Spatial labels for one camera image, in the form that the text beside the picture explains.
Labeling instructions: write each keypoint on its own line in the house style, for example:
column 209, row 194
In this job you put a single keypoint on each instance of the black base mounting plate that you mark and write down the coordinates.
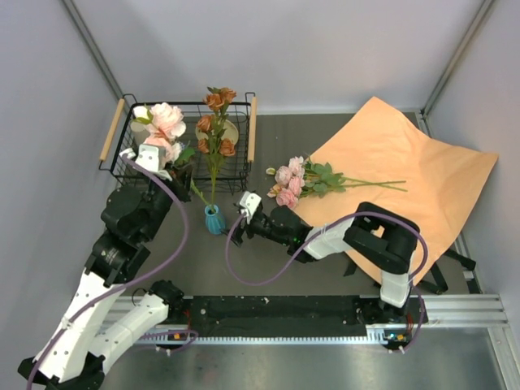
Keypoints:
column 351, row 308

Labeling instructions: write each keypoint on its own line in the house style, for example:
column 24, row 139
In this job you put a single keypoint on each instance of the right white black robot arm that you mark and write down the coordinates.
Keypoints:
column 385, row 239

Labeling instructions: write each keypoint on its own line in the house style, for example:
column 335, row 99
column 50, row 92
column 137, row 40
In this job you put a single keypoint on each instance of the black gold-lettered ribbon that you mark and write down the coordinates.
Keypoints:
column 452, row 274

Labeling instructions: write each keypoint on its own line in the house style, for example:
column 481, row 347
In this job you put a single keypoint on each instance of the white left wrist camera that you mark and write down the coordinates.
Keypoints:
column 150, row 159

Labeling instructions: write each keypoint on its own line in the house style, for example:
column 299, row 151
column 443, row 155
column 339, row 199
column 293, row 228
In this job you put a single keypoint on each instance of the green orange wrapping paper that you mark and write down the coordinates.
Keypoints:
column 431, row 183

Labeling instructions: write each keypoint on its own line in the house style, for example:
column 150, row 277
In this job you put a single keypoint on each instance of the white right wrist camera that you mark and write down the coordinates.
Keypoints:
column 248, row 204

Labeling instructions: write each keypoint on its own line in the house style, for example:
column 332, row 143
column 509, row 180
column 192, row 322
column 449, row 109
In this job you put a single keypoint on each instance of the orange rose stem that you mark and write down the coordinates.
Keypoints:
column 216, row 147

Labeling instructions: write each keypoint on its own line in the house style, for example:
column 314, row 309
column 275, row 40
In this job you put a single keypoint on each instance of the small blue ribbed vase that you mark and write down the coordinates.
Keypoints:
column 214, row 220

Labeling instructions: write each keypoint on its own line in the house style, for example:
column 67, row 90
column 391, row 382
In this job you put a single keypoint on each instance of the black wire dish basket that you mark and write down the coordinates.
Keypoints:
column 234, row 173

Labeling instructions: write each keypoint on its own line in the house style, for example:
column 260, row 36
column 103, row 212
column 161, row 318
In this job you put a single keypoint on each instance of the pink flower bunch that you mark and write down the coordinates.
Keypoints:
column 302, row 178

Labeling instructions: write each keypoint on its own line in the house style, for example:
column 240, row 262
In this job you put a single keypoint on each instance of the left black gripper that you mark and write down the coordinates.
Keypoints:
column 181, row 176

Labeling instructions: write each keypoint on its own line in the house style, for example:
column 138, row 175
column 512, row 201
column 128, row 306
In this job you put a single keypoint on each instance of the yellow ceramic plate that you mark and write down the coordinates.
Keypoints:
column 230, row 132

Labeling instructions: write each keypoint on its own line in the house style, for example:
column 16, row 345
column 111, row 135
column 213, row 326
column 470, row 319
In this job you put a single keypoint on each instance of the white slotted cable duct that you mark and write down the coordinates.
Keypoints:
column 370, row 335

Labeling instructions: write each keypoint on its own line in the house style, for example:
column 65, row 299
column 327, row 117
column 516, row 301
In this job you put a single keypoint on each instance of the large pink peony stem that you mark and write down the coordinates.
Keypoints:
column 163, row 125

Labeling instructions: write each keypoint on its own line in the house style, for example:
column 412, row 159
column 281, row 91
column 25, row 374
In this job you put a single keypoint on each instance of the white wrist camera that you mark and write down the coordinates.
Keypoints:
column 150, row 159
column 248, row 204

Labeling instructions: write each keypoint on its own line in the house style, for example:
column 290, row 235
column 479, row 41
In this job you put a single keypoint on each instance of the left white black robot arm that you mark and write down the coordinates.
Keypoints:
column 80, row 353

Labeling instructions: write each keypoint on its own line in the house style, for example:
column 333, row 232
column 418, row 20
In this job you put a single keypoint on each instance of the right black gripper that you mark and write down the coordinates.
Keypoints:
column 239, row 232

